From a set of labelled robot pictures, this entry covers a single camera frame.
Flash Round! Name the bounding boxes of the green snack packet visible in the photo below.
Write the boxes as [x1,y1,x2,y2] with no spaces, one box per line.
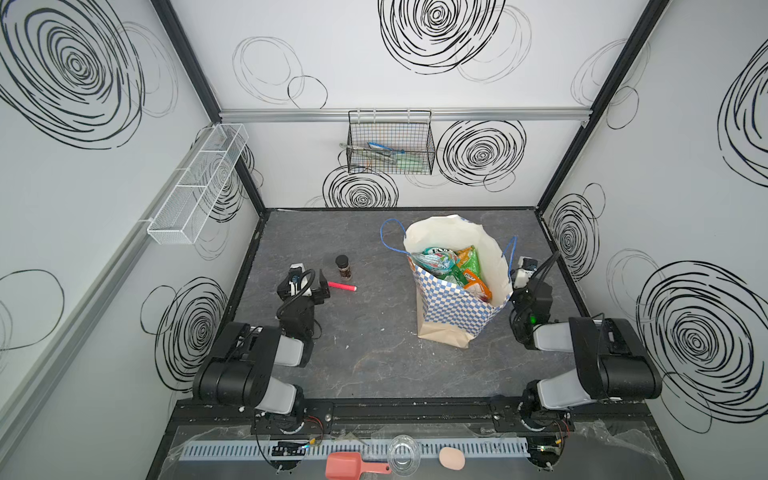
[453,246,482,286]

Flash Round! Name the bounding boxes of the checkered paper bag blue handles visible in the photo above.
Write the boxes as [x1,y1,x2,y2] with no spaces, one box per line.
[380,215,517,349]

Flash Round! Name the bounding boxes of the teal Fox's candy bag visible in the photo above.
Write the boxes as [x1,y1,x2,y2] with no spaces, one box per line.
[410,247,459,278]

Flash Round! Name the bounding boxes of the orange snack packet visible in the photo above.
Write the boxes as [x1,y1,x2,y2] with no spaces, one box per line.
[461,269,493,303]

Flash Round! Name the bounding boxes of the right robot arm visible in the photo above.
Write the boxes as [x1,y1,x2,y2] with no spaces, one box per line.
[510,272,662,418]

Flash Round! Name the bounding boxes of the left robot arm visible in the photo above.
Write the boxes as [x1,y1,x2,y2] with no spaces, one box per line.
[192,263,330,422]

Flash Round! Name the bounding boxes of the pink marker pen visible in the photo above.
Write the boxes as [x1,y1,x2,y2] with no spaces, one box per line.
[327,281,357,292]

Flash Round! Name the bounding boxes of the small dark spice bottle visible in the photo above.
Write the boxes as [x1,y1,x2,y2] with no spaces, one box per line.
[335,255,352,281]

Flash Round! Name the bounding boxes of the pink plastic scoop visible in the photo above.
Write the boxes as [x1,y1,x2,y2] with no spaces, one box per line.
[325,452,392,480]

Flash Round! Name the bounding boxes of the pink oval sponge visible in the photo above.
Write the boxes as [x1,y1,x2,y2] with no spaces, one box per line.
[438,447,466,471]

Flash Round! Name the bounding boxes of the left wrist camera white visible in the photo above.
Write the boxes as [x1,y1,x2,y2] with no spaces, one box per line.
[288,263,305,296]

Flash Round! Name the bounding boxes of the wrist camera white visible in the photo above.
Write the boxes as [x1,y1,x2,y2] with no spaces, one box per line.
[288,263,305,296]
[513,256,539,290]

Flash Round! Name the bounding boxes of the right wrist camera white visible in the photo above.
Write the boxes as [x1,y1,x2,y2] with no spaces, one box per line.
[513,256,539,290]

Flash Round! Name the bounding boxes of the clear acrylic wall shelf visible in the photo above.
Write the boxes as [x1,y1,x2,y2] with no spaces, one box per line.
[147,123,248,245]

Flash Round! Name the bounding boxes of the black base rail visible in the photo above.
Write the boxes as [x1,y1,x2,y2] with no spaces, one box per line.
[163,396,655,443]

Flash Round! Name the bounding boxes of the items in wire basket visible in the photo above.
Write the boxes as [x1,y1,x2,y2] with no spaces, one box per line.
[339,142,431,174]

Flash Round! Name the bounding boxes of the grey slotted cable duct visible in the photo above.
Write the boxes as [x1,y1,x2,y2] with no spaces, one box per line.
[179,437,530,461]

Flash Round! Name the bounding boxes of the black wire wall basket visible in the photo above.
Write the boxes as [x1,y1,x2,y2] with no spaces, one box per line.
[344,109,436,175]

